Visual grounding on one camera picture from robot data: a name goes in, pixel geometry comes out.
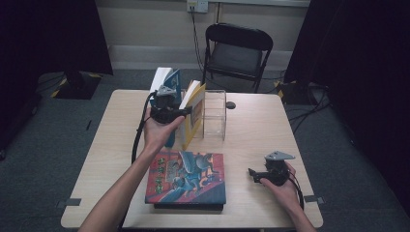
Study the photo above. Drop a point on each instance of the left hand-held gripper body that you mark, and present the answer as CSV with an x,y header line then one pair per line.
x,y
164,111

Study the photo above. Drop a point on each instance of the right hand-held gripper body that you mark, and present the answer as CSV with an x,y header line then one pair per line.
x,y
277,172

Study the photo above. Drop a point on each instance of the yellow book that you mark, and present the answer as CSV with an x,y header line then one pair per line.
x,y
195,119

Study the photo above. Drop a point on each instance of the clear acrylic book rack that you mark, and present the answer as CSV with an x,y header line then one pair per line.
x,y
214,112

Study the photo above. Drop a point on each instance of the thick blue book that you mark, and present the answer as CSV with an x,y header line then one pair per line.
x,y
172,80

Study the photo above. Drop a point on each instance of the red illustrated book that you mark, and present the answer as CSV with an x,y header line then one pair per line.
x,y
187,177

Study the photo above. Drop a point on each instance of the black book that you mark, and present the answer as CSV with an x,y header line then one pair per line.
x,y
188,207

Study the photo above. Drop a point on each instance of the person's right hand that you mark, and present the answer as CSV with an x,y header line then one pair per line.
x,y
286,195

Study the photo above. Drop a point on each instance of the person's left hand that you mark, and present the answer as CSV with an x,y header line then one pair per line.
x,y
158,135

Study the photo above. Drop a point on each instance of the grey tape strip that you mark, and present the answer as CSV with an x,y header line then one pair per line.
x,y
312,199
71,202

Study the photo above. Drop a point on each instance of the round black table grommet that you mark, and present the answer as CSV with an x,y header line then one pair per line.
x,y
230,105

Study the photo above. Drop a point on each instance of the black folding chair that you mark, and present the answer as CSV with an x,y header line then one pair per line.
x,y
237,58

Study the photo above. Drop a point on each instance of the small black floor tape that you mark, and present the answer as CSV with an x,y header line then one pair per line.
x,y
88,125

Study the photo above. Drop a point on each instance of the black stand base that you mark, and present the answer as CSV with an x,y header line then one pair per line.
x,y
77,87
295,93

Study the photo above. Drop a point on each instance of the black curtain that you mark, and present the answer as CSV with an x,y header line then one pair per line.
x,y
48,35
364,64

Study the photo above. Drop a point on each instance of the white wall socket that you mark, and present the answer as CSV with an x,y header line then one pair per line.
x,y
197,5

